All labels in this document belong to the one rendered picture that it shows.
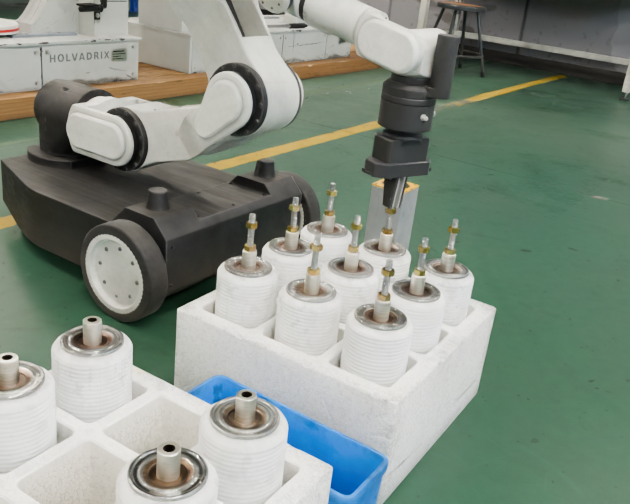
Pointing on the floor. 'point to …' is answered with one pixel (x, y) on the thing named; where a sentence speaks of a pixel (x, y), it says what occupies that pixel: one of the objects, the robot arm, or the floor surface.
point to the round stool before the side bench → (464, 28)
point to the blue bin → (317, 446)
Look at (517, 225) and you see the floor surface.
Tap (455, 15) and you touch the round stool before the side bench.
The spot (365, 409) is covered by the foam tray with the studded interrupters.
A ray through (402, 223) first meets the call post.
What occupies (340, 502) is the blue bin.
